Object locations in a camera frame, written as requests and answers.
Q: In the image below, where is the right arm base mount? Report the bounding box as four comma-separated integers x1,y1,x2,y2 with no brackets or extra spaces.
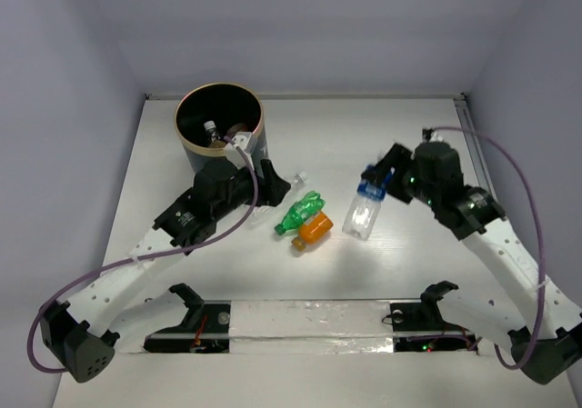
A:
381,301,480,353

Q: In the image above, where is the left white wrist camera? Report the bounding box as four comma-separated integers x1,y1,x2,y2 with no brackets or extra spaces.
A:
223,132,257,169

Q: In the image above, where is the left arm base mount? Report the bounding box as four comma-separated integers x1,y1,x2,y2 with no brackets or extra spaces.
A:
143,302,231,353

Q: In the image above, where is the clear crushed plastic bottle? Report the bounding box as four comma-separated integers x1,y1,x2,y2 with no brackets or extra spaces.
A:
204,121,225,149

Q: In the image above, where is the green plastic bottle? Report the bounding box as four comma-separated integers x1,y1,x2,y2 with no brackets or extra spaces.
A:
274,191,326,235

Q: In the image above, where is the blue label water bottle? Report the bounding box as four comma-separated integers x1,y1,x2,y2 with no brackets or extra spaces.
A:
342,178,386,241

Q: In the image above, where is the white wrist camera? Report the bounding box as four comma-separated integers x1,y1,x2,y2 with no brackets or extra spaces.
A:
223,132,257,169
422,128,446,143

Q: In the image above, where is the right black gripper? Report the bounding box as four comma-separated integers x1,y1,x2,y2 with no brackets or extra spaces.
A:
362,141,439,207

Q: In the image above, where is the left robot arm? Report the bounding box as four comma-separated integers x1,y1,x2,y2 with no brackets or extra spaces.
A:
29,157,291,383

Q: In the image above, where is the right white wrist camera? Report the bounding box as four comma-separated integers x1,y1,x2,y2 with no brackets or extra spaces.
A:
422,128,446,143

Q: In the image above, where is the orange bottle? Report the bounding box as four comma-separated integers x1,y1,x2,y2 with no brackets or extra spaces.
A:
226,123,248,138
291,211,334,252

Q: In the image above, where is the clear plastic bottle white cap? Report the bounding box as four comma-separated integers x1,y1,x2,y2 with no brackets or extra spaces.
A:
246,172,307,229

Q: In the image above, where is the silver tape strip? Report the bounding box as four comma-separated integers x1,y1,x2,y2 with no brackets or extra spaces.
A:
228,300,394,354

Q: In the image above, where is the dark blue cylindrical bin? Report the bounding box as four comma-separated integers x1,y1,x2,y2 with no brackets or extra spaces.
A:
174,83,269,172

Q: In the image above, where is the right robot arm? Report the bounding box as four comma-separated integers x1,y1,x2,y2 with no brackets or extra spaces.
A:
361,141,581,384

